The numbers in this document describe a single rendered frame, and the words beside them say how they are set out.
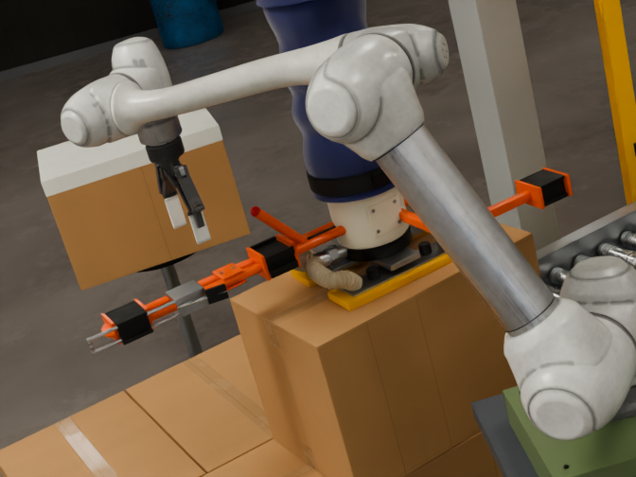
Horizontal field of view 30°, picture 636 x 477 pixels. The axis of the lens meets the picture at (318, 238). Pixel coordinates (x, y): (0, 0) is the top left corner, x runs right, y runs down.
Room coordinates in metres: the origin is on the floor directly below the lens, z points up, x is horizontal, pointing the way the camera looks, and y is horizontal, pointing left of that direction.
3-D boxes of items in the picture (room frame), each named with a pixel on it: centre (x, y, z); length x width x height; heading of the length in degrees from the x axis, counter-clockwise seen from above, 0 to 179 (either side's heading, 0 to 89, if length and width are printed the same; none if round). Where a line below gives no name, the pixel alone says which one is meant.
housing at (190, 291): (2.30, 0.30, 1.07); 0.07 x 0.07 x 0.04; 22
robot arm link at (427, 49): (1.99, -0.22, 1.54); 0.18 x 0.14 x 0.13; 57
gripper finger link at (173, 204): (2.37, 0.28, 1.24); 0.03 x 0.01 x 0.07; 112
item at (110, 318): (2.26, 0.43, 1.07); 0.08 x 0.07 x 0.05; 112
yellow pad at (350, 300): (2.39, -0.16, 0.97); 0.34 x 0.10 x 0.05; 112
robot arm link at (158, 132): (2.31, 0.25, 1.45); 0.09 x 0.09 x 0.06
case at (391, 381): (2.47, -0.12, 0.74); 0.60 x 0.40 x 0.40; 116
